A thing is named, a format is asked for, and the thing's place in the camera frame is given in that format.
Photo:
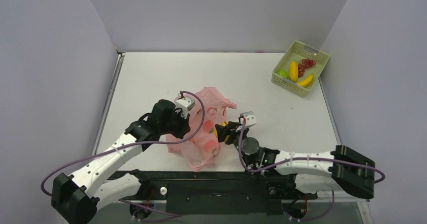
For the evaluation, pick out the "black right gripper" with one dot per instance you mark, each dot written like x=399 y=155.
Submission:
x=231 y=134

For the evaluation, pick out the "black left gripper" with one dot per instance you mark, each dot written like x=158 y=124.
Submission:
x=185 y=127

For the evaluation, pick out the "pink plastic bag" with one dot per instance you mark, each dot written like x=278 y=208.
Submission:
x=201 y=150

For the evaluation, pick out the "green fake lime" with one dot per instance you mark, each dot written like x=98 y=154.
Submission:
x=283 y=73

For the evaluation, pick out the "yellow fake banana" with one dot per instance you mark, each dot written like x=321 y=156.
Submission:
x=306 y=82

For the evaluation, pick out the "red fake fruit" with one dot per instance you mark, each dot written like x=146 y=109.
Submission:
x=305 y=64

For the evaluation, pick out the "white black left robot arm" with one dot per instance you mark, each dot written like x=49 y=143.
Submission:
x=110 y=159

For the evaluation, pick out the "yellow fake fruit in basket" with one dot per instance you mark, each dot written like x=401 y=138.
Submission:
x=293 y=72

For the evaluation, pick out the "light green plastic basket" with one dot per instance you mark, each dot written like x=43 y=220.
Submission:
x=296 y=52

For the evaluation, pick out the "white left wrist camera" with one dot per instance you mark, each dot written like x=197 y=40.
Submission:
x=183 y=105

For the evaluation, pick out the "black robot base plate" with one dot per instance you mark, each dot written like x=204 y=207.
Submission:
x=188 y=193

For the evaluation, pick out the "aluminium frame rail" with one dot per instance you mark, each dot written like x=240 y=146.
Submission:
x=297 y=208

